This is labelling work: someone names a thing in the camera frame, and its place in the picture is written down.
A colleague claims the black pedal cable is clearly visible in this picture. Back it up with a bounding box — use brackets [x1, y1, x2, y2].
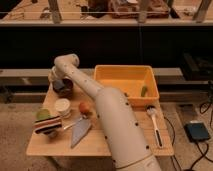
[163, 99, 213, 171]

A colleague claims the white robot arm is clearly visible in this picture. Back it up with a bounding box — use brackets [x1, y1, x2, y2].
[51, 54, 162, 171]

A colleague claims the green pickle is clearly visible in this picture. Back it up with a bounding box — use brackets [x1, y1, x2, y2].
[141, 86, 147, 97]

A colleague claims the dark blue sponge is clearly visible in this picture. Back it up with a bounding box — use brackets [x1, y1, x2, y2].
[53, 80, 65, 93]

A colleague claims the green round object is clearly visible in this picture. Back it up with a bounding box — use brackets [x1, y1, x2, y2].
[36, 109, 50, 121]

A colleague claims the orange tomato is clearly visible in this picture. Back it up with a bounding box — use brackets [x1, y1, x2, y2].
[78, 102, 91, 115]

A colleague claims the white cup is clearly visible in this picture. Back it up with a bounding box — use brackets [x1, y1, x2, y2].
[54, 98, 71, 118]

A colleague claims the blue foot pedal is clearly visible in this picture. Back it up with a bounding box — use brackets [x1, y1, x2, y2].
[184, 123, 211, 142]

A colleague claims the purple bowl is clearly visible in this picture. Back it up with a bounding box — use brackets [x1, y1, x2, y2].
[57, 79, 73, 97]

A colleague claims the white dish brush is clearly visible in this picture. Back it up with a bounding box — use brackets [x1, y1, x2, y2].
[146, 105, 163, 148]

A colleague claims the black box on shelf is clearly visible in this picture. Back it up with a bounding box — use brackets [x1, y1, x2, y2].
[180, 53, 213, 81]

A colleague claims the yellow plastic bin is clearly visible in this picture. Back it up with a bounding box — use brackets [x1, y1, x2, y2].
[93, 65, 159, 107]

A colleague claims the small wooden table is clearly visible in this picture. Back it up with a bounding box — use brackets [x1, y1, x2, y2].
[25, 83, 174, 158]

